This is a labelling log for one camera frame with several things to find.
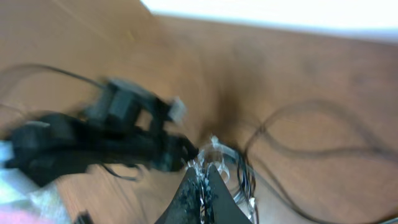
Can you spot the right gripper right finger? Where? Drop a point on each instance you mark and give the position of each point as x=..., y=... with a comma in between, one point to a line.
x=220, y=206

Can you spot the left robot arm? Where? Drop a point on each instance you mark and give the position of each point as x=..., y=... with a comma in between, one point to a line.
x=126, y=125

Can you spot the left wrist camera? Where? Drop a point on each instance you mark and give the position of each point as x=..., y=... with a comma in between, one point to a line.
x=177, y=110

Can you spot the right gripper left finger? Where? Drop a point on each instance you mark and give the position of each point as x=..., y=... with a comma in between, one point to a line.
x=185, y=205

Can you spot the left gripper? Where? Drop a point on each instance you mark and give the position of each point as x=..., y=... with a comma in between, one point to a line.
x=168, y=153

